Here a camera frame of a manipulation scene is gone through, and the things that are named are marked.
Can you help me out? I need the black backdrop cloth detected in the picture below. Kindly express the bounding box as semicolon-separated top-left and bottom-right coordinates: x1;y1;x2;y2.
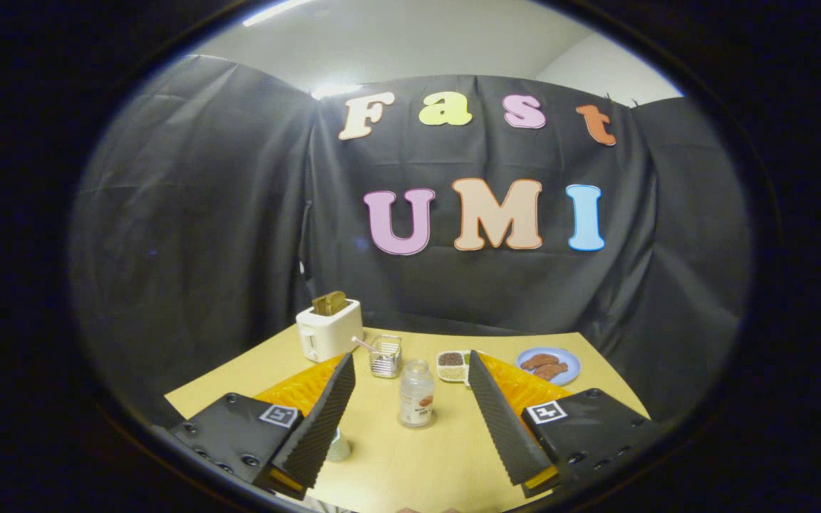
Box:
68;53;753;428

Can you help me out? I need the blue plate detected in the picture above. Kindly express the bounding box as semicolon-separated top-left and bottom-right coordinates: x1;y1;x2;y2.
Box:
516;347;582;387

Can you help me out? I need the clear juice bottle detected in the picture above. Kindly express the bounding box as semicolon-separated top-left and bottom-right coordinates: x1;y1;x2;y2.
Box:
398;359;436;429

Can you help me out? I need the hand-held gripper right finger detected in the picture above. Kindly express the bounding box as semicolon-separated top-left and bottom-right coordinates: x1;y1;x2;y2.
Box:
468;349;662;499

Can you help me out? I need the white toaster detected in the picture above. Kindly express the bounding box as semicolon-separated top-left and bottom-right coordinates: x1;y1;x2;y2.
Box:
295;299;366;363

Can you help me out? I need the clear glass cup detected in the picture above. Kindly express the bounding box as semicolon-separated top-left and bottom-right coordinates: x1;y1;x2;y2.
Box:
369;335;403;379

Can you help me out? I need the wooden table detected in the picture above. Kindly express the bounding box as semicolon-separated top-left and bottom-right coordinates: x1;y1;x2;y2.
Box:
165;324;651;513

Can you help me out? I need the brown toast slice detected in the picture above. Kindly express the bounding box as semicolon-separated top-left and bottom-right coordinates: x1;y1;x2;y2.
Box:
311;291;349;317

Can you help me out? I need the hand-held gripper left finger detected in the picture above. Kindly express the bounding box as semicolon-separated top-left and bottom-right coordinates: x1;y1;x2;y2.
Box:
170;352;357;500

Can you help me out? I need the white divided dish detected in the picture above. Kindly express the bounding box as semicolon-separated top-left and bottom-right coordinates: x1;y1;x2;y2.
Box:
436;350;472;384

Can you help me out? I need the small white cup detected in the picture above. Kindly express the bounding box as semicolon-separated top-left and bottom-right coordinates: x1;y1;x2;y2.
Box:
325;427;352;462

